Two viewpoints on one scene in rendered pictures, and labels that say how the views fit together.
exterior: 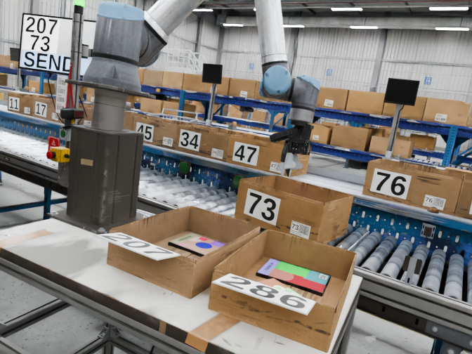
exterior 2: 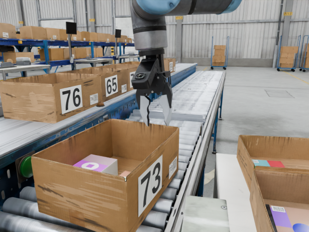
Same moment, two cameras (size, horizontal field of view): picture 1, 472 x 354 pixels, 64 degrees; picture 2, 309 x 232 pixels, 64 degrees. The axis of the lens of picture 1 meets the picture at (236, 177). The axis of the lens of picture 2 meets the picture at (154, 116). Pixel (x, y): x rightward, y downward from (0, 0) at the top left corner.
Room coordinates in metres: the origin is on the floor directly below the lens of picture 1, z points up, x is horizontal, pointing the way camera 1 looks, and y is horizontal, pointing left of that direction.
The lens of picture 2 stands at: (1.61, 0.47, 1.20)
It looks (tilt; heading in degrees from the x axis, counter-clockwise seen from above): 16 degrees down; 257
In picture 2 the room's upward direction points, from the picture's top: straight up
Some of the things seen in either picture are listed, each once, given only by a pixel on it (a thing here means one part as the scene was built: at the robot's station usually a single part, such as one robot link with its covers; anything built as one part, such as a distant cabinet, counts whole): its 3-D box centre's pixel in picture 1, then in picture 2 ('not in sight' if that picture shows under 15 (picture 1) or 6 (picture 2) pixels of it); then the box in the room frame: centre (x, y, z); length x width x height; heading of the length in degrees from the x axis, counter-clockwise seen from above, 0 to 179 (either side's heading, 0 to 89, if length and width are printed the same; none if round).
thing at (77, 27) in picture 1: (71, 103); not in sight; (1.98, 0.90, 1.11); 0.12 x 0.05 x 0.88; 60
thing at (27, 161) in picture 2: not in sight; (30, 166); (1.84, -0.36, 0.81); 0.07 x 0.01 x 0.07; 60
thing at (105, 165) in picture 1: (105, 173); not in sight; (1.32, 0.46, 0.91); 0.26 x 0.26 x 0.33; 65
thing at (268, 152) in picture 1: (268, 154); not in sight; (2.20, -0.17, 0.96); 0.39 x 0.29 x 0.17; 60
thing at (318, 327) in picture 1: (290, 277); (300, 164); (0.93, -0.18, 0.80); 0.38 x 0.28 x 0.10; 158
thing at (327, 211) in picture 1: (293, 206); (117, 164); (1.56, -0.26, 0.83); 0.39 x 0.29 x 0.17; 53
